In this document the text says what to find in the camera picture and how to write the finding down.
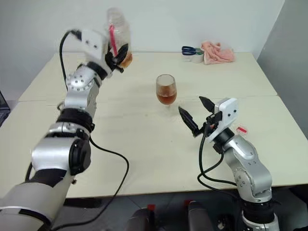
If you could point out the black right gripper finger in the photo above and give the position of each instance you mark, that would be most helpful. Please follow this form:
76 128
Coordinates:
188 120
208 103

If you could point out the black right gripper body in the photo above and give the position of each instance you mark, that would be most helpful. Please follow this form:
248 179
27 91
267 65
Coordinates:
213 120

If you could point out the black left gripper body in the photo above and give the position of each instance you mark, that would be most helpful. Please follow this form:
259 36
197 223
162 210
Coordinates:
112 63

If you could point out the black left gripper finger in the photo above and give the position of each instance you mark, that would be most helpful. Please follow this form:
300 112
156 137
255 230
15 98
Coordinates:
123 51

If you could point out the clear plastic bottle red tape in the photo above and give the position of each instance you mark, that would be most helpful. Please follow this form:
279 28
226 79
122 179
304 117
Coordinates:
119 31

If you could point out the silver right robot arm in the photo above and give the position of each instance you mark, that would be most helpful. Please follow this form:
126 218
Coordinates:
247 154

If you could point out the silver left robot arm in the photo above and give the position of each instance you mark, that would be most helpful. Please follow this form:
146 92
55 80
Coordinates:
77 83

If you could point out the clear wine glass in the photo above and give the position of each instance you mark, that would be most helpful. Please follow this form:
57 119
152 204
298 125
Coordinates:
166 96

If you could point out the small red white tag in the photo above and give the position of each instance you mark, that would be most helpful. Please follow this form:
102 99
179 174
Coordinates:
241 130

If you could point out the white tape roll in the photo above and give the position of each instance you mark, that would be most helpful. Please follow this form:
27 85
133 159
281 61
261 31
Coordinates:
197 59

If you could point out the pink cloth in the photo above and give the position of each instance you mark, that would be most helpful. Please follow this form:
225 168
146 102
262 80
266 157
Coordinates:
217 54

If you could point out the dark rounded shape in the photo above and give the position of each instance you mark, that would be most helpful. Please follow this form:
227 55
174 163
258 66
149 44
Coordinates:
199 216
140 220

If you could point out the black laptop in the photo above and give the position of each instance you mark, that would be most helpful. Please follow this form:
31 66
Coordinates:
4 108

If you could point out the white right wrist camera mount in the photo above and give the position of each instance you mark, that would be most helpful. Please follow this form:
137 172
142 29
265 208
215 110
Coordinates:
228 110

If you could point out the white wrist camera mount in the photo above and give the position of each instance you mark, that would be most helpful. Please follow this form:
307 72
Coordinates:
92 42
228 110

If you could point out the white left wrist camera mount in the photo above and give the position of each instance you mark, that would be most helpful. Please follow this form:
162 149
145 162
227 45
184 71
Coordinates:
92 42

